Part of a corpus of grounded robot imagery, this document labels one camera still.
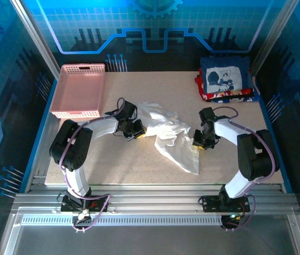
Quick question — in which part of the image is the white t-shirt with black print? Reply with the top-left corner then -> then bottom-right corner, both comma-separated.
135,101 -> 201,176

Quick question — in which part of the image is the blue t-shirt with white pattern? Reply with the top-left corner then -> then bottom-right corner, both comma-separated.
210,86 -> 261,104

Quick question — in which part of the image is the pink perforated plastic basket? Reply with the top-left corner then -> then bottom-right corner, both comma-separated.
50,63 -> 106,119

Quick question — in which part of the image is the blue table edge strip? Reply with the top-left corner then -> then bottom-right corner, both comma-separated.
254,79 -> 293,193
19,79 -> 58,193

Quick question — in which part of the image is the grey metal panel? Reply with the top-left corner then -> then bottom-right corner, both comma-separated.
0,212 -> 300,255

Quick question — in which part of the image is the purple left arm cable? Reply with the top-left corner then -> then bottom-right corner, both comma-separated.
56,97 -> 126,202

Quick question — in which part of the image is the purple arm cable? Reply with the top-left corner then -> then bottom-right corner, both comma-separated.
56,97 -> 126,202
212,106 -> 276,186

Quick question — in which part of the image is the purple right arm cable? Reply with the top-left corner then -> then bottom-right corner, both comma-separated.
212,106 -> 276,186

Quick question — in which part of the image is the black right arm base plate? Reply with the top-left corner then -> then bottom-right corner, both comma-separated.
200,194 -> 251,213

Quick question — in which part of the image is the long aluminium frame rail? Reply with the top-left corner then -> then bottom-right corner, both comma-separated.
11,183 -> 300,215

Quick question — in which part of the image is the slotted grey cable duct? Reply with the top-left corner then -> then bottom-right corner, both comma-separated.
21,214 -> 224,226

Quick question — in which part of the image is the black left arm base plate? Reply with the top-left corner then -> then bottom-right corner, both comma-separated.
58,194 -> 111,213

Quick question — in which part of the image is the short aluminium side rail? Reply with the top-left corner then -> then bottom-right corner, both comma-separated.
26,111 -> 62,193

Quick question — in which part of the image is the aluminium frame post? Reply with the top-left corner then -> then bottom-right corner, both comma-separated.
250,0 -> 300,77
10,0 -> 61,78

